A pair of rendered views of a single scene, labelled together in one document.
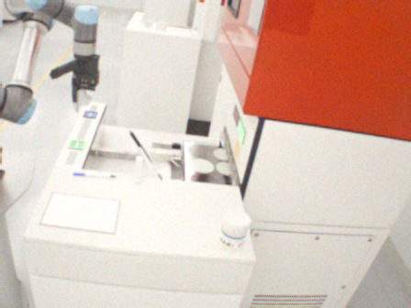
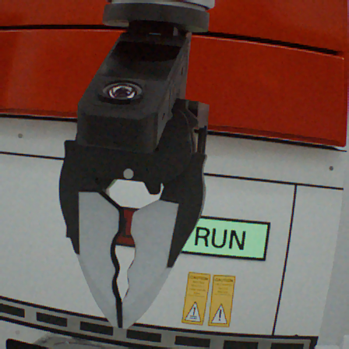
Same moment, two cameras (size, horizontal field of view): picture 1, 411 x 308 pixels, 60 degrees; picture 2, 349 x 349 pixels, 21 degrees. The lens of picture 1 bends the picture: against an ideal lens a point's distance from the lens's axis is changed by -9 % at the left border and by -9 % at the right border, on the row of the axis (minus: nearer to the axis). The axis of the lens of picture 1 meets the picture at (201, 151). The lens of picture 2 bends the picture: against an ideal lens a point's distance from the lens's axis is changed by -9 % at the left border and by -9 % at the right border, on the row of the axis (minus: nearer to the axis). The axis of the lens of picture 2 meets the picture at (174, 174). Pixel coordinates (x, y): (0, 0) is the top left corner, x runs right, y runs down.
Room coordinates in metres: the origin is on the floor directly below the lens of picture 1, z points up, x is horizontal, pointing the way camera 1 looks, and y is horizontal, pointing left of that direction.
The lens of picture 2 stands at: (0.94, 1.05, 1.23)
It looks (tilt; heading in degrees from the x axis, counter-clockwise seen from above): 3 degrees down; 287
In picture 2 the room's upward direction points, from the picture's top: 6 degrees clockwise
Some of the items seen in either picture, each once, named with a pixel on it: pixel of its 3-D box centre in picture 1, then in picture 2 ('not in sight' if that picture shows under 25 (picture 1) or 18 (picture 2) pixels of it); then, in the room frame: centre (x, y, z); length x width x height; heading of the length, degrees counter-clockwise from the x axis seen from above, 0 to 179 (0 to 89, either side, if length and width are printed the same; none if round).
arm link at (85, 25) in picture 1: (85, 23); not in sight; (1.16, 0.44, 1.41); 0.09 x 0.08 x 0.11; 43
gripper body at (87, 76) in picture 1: (85, 71); (147, 94); (1.16, 0.43, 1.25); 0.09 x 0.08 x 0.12; 99
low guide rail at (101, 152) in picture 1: (157, 159); not in sight; (1.38, 0.18, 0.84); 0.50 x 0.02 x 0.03; 99
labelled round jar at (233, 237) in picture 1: (234, 230); not in sight; (0.80, -0.13, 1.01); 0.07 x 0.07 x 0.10
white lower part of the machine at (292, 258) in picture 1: (269, 234); not in sight; (1.55, -0.43, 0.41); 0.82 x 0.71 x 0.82; 9
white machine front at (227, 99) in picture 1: (230, 120); (19, 269); (1.50, -0.09, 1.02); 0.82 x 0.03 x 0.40; 9
